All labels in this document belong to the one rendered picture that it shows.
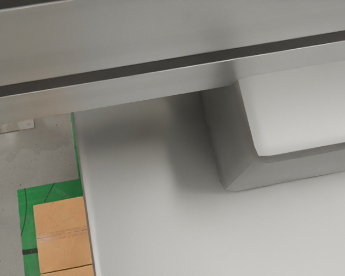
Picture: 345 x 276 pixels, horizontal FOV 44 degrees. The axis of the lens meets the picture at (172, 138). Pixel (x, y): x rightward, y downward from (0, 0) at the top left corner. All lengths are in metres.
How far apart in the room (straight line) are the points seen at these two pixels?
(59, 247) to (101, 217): 2.40
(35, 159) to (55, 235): 0.85
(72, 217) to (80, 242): 0.15
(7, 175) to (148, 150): 3.12
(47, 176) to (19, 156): 0.27
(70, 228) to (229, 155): 2.45
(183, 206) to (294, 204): 0.06
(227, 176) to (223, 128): 0.02
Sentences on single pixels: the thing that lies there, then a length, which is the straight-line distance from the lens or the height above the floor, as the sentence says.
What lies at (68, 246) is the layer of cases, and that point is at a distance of 2.60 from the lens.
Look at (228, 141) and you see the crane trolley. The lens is 0.18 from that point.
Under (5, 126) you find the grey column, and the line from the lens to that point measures 3.42.
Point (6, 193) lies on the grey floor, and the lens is 3.31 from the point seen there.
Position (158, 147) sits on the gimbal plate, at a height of 2.88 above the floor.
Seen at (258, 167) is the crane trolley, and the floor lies 2.95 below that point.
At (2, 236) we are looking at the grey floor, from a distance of 3.29.
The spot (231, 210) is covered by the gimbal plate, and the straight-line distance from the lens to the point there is 0.22.
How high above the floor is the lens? 3.09
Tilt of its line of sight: 75 degrees down
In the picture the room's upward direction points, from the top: 6 degrees clockwise
